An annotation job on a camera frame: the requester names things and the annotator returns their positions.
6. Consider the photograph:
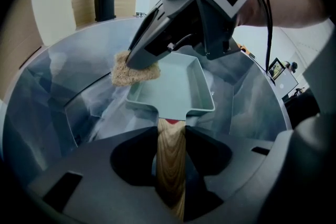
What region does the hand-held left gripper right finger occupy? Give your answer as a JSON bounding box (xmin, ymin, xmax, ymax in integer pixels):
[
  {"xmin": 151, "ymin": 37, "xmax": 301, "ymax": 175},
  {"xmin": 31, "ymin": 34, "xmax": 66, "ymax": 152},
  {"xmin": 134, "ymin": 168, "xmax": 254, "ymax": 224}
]
[{"xmin": 183, "ymin": 124, "xmax": 276, "ymax": 223}]

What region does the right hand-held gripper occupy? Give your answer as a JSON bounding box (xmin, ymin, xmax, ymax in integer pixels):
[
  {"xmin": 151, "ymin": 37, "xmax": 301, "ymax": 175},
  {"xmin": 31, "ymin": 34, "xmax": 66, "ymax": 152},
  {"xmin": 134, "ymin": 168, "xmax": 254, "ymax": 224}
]
[{"xmin": 127, "ymin": 0, "xmax": 271, "ymax": 71}]

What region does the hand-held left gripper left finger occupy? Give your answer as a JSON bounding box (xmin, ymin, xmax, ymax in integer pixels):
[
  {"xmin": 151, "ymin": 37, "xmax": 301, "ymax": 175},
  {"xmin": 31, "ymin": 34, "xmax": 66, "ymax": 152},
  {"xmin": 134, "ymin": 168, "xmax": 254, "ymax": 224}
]
[{"xmin": 26, "ymin": 125, "xmax": 183, "ymax": 224}]

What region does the beige scrubbing sponge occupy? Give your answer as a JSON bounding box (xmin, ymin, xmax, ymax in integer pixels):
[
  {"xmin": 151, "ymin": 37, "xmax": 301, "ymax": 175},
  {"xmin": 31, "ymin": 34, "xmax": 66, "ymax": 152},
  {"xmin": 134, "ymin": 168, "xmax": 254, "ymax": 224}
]
[{"xmin": 111, "ymin": 50, "xmax": 161, "ymax": 87}]

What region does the person's right forearm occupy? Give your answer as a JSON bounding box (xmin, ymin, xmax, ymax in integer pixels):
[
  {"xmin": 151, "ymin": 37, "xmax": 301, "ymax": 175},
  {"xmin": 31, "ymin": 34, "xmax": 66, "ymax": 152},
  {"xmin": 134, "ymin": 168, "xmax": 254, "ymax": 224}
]
[{"xmin": 235, "ymin": 0, "xmax": 331, "ymax": 28}]

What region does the person's black clothing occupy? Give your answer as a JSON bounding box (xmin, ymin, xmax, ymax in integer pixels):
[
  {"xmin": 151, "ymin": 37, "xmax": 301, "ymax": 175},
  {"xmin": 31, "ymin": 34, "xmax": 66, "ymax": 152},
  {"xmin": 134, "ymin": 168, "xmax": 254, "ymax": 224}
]
[{"xmin": 285, "ymin": 0, "xmax": 336, "ymax": 129}]

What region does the grey laptop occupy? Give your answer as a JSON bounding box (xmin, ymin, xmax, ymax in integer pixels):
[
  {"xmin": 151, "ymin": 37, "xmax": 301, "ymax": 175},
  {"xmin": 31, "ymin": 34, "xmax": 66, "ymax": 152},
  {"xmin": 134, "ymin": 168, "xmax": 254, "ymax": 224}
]
[{"xmin": 272, "ymin": 69, "xmax": 300, "ymax": 95}]

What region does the wooden cart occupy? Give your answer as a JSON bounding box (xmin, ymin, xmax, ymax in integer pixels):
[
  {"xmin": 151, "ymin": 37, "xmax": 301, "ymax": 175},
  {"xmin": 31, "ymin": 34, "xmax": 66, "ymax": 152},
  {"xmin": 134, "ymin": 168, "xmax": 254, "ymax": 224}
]
[{"xmin": 237, "ymin": 43, "xmax": 259, "ymax": 61}]

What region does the black framed monitor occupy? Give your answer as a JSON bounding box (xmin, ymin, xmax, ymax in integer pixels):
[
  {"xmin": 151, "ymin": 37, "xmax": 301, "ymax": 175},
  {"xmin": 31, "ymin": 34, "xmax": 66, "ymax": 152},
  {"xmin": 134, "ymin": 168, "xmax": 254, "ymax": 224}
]
[{"xmin": 267, "ymin": 57, "xmax": 287, "ymax": 79}]

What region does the white soap bottle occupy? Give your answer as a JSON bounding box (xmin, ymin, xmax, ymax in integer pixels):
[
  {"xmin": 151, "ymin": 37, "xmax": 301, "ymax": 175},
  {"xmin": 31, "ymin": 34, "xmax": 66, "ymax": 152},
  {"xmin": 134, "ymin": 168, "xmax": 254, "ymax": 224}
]
[{"xmin": 30, "ymin": 0, "xmax": 77, "ymax": 47}]

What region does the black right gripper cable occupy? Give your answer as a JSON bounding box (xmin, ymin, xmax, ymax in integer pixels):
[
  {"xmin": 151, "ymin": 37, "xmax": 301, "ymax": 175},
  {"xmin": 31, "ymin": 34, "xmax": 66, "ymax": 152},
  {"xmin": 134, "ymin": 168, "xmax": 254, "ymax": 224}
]
[{"xmin": 256, "ymin": 0, "xmax": 274, "ymax": 79}]

